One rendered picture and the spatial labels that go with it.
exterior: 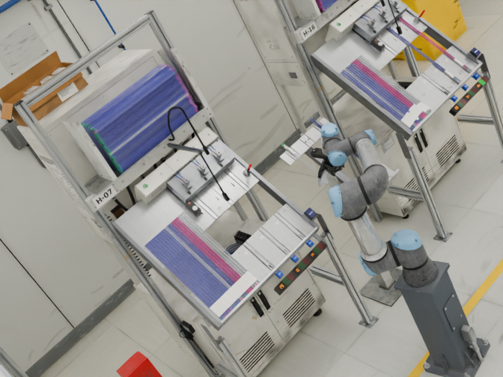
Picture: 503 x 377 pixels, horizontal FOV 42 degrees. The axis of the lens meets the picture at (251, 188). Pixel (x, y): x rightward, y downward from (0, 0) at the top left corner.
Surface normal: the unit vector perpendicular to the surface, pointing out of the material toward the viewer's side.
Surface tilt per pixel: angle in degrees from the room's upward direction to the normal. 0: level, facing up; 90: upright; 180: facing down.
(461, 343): 90
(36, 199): 90
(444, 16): 90
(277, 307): 90
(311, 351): 0
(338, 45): 44
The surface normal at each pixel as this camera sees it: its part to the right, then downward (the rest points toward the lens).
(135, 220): 0.08, -0.46
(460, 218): -0.43, -0.77
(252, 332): 0.59, 0.15
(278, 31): -0.68, 0.62
